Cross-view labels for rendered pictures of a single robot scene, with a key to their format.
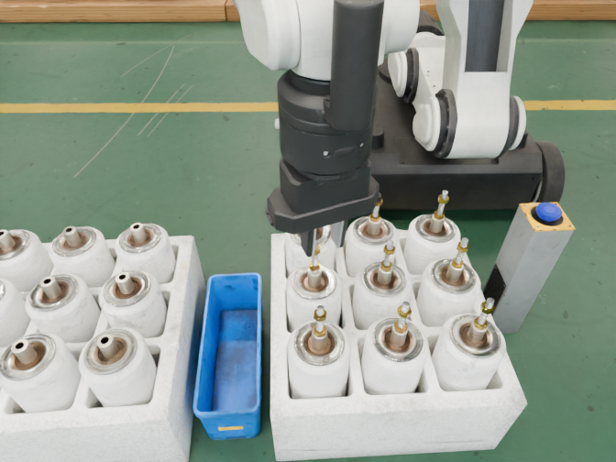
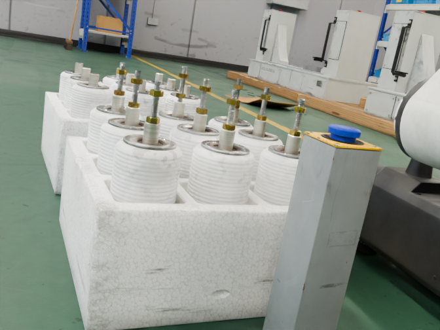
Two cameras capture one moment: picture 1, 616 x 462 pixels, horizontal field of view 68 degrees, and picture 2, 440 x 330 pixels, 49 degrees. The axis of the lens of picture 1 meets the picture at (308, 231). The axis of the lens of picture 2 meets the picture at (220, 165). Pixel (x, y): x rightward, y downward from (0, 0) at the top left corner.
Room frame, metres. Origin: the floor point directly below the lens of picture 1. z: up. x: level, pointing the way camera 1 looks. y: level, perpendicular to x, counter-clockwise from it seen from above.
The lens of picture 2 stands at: (0.23, -0.91, 0.41)
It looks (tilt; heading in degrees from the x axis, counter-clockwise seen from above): 14 degrees down; 68
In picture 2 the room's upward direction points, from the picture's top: 10 degrees clockwise
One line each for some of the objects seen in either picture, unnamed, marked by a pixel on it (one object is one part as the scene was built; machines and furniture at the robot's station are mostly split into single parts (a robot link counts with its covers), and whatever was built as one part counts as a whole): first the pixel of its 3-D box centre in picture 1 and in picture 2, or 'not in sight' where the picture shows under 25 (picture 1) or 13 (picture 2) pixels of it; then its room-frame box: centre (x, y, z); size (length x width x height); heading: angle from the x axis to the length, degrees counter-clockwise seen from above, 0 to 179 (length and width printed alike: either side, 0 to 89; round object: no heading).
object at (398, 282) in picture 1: (383, 279); (198, 130); (0.50, -0.13, 0.25); 0.08 x 0.08 x 0.01
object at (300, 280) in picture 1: (313, 281); (177, 116); (0.49, -0.01, 0.25); 0.08 x 0.08 x 0.01
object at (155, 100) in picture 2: (483, 315); (154, 107); (0.39, -0.25, 0.30); 0.01 x 0.01 x 0.08
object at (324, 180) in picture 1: (324, 161); not in sight; (0.38, -0.02, 0.58); 0.13 x 0.10 x 0.12; 112
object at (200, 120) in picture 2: (384, 274); (199, 123); (0.50, -0.13, 0.26); 0.02 x 0.02 x 0.03
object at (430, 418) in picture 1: (374, 333); (184, 217); (0.50, -0.13, 0.09); 0.39 x 0.39 x 0.18; 3
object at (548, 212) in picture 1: (547, 213); (343, 135); (0.59, -0.41, 0.32); 0.04 x 0.04 x 0.02
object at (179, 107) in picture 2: (314, 277); (178, 110); (0.49, -0.01, 0.26); 0.02 x 0.02 x 0.03
